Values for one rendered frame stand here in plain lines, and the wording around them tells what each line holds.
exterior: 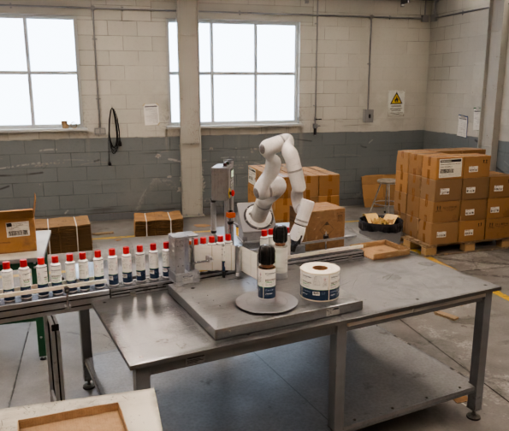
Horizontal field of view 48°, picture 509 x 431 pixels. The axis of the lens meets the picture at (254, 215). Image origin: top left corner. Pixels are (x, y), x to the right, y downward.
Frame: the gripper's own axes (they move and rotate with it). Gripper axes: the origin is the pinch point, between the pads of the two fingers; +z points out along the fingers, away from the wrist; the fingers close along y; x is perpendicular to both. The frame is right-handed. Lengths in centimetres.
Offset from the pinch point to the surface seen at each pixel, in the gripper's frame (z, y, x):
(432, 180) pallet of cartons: -92, -188, 274
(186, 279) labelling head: 29, 16, -69
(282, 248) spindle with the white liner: -2.3, 32.2, -27.5
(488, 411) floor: 58, 78, 119
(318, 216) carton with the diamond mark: -22.8, -17.5, 23.2
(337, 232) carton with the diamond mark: -16.5, -17.1, 41.6
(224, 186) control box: -24, 0, -57
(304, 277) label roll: 6, 62, -29
